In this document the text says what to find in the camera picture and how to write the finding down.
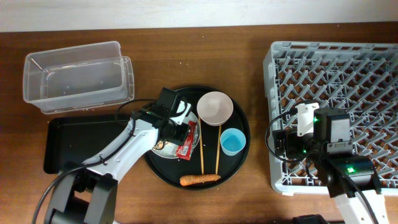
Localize clear plastic bin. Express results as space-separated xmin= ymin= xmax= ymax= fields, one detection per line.
xmin=22 ymin=41 xmax=134 ymax=114

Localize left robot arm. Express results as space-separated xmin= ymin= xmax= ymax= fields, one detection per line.
xmin=32 ymin=114 xmax=189 ymax=223

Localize blue plastic cup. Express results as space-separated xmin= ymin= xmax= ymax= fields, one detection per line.
xmin=220 ymin=128 xmax=246 ymax=156

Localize pink bowl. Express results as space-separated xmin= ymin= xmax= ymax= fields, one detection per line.
xmin=197 ymin=91 xmax=234 ymax=126

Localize orange carrot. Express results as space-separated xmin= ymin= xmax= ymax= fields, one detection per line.
xmin=180 ymin=174 xmax=221 ymax=186

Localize red snack wrapper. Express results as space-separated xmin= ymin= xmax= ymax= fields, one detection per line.
xmin=176 ymin=121 xmax=197 ymax=161

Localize wooden chopstick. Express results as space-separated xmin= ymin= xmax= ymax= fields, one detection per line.
xmin=215 ymin=125 xmax=222 ymax=175
xmin=198 ymin=117 xmax=205 ymax=175

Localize grey dishwasher rack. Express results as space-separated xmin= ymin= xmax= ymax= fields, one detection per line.
xmin=263 ymin=41 xmax=397 ymax=196

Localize black rectangular tray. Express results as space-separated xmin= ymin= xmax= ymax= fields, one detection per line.
xmin=43 ymin=114 xmax=125 ymax=174

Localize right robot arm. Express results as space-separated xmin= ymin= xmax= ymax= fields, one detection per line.
xmin=266 ymin=108 xmax=389 ymax=223

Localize round black tray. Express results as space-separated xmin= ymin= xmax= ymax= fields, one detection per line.
xmin=144 ymin=101 xmax=251 ymax=190

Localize food scraps on plate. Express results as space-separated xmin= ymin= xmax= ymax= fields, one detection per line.
xmin=154 ymin=141 xmax=166 ymax=150

